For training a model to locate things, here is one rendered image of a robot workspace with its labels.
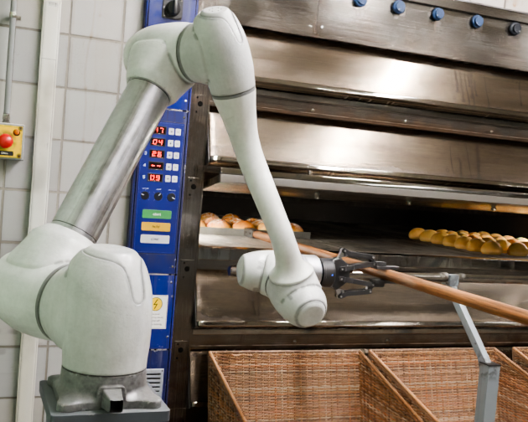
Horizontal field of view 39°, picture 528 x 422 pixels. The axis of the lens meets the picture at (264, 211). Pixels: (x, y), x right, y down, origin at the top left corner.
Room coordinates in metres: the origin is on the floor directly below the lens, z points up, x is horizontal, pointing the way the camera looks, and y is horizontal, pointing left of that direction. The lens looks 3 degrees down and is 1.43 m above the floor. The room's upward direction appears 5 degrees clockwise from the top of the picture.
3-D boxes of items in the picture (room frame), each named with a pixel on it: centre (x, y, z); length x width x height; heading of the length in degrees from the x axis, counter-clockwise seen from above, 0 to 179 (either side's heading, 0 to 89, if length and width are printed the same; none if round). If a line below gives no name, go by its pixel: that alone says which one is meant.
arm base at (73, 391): (1.33, 0.26, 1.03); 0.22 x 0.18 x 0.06; 22
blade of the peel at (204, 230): (3.05, 0.13, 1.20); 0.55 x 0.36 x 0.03; 113
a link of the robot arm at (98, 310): (1.35, 0.28, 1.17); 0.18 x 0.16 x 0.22; 54
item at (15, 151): (2.08, 0.74, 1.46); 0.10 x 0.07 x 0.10; 112
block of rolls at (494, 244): (3.31, -1.01, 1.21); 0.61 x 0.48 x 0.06; 22
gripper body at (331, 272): (1.90, -0.19, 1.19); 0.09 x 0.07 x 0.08; 113
